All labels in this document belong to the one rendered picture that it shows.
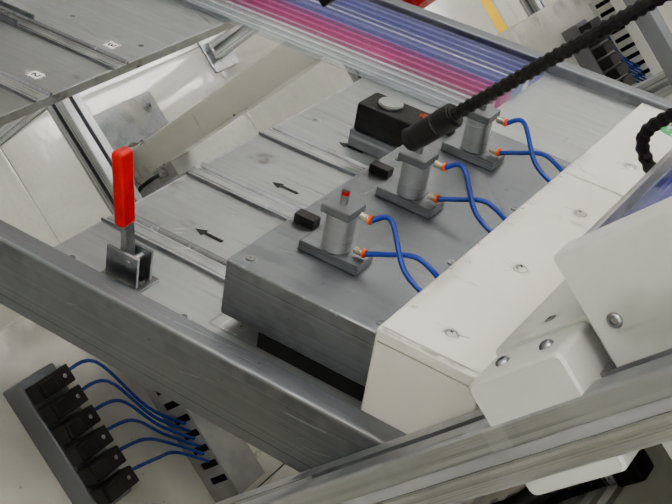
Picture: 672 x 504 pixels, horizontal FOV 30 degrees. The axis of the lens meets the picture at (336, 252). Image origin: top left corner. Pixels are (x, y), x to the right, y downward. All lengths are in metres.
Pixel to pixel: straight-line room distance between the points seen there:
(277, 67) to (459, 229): 1.16
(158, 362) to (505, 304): 0.25
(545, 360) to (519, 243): 0.26
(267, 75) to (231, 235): 1.10
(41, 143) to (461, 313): 1.55
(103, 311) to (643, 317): 0.42
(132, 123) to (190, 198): 1.37
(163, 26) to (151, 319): 0.55
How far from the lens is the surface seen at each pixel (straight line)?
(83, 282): 0.94
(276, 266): 0.89
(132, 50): 1.33
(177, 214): 1.05
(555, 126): 1.32
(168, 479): 1.44
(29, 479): 1.35
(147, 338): 0.92
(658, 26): 1.01
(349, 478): 0.81
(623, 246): 0.67
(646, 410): 0.68
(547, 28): 2.43
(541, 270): 0.91
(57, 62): 1.29
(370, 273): 0.90
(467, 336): 0.82
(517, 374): 0.70
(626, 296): 0.68
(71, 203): 2.29
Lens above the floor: 1.76
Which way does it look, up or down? 41 degrees down
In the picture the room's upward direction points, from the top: 63 degrees clockwise
